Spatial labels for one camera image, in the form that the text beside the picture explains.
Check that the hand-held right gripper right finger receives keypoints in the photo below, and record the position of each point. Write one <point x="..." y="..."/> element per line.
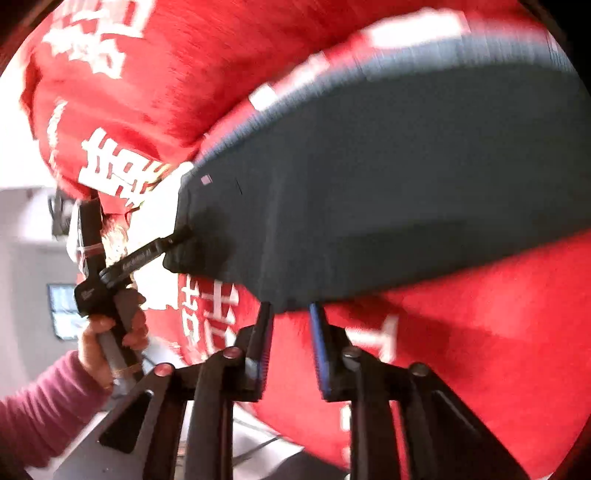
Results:
<point x="319" y="350"/>

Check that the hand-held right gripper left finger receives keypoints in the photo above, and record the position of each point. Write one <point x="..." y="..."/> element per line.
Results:
<point x="262" y="350"/>

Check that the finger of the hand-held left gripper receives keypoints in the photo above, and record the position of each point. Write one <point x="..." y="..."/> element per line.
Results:
<point x="138" y="259"/>

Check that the black pants blue patterned waistband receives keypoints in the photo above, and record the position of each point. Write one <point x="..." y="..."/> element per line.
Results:
<point x="369" y="184"/>

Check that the person's left forearm pink sleeve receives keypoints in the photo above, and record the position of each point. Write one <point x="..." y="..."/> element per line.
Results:
<point x="41" y="410"/>

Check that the person's left hand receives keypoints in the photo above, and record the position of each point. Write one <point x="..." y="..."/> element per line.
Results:
<point x="92" y="353"/>

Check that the cream cloth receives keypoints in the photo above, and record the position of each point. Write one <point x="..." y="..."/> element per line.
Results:
<point x="152" y="277"/>

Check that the red printed sofa cover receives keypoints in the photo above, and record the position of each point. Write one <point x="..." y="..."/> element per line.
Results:
<point x="485" y="346"/>

